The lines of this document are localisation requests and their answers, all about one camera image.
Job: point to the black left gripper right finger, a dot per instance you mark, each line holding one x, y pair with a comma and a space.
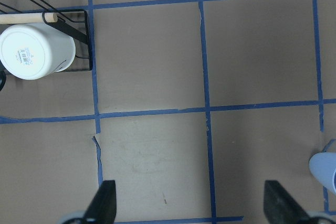
280, 207

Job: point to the black wire mug rack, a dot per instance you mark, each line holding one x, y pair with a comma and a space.
64, 25

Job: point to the blue plastic cup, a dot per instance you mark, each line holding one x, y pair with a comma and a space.
322, 167

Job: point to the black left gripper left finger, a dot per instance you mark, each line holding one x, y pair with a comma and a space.
103, 207

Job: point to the wooden rack handle bar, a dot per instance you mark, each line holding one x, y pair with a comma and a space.
29, 18

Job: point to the lower white mug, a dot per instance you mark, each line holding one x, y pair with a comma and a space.
32, 51

